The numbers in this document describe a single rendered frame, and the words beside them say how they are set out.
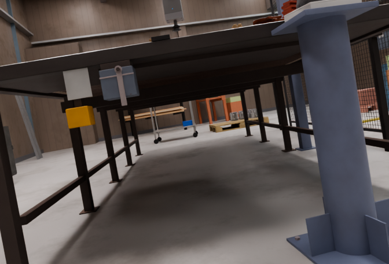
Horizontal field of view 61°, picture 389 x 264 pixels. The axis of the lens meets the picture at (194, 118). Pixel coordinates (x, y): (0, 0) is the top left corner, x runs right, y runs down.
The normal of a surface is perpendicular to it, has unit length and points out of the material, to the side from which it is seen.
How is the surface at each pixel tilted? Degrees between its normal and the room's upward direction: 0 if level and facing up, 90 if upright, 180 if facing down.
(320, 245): 90
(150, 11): 90
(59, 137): 90
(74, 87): 90
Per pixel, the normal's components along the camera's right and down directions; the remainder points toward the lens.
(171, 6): -0.07, 0.04
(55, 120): 0.18, 0.00
